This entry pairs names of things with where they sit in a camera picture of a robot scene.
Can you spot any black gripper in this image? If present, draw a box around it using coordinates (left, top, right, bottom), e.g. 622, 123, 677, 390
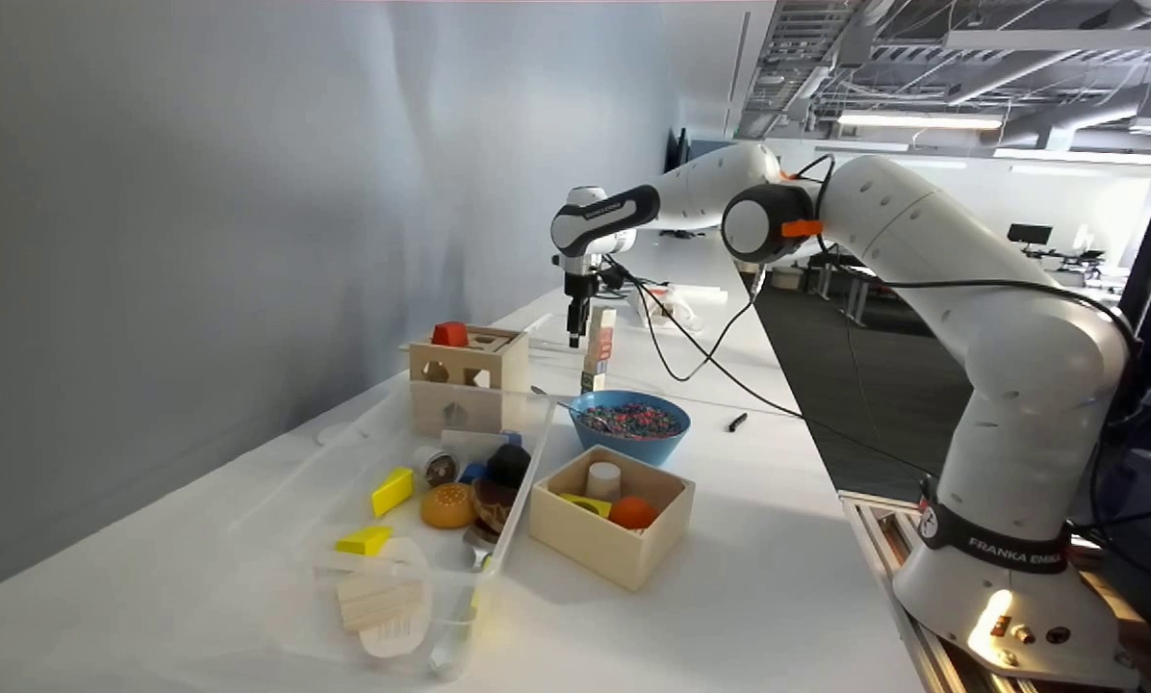
563, 251, 601, 351

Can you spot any blue bowl with beads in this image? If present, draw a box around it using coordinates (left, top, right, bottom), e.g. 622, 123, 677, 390
564, 390, 695, 469

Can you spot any white and orange bottle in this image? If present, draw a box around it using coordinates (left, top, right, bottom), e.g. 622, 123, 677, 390
576, 303, 621, 396

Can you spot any printed paper sheet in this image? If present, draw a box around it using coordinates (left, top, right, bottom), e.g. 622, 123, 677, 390
595, 275, 667, 308

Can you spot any clear plastic bag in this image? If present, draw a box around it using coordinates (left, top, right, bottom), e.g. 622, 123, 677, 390
636, 283, 709, 330

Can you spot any wooden shape sorter box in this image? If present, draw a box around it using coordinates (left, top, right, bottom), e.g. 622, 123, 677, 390
404, 325, 535, 435

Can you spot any black toy piece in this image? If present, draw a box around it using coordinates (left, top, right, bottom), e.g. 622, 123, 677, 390
486, 440, 535, 494

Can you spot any white wooden cylinder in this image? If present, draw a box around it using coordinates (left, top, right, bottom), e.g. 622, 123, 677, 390
585, 457, 622, 501

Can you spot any yellow flat wooden piece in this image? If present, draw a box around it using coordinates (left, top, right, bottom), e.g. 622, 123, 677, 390
563, 491, 617, 521

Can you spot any orange ball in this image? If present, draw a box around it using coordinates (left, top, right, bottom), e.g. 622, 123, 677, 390
608, 494, 662, 533

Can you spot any grey monitor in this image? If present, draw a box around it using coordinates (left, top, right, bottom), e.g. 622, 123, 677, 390
662, 123, 695, 175

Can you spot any dark brown toy piece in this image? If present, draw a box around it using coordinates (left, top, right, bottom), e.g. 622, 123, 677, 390
471, 480, 521, 537

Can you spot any open wooden box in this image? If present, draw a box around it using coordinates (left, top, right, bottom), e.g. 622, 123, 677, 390
524, 444, 702, 593

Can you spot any orange round disc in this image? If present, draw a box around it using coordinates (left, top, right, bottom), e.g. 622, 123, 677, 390
419, 480, 480, 537

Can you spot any yellow rectangular block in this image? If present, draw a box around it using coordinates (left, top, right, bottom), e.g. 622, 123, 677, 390
365, 466, 419, 521

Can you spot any transparent plastic bin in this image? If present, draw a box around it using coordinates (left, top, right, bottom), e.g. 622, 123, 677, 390
232, 380, 564, 684

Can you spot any yellow wedge block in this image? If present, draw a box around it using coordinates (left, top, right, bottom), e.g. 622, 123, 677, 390
332, 521, 397, 559

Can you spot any white round disc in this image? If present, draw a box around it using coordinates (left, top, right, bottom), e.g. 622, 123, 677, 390
356, 612, 436, 664

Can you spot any ceiling light strip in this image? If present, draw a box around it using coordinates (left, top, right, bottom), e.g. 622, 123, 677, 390
834, 108, 1007, 136

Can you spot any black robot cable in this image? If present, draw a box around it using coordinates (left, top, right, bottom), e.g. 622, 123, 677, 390
605, 152, 1144, 543

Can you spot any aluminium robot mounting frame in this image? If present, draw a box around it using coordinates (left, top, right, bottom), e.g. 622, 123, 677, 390
839, 494, 952, 693

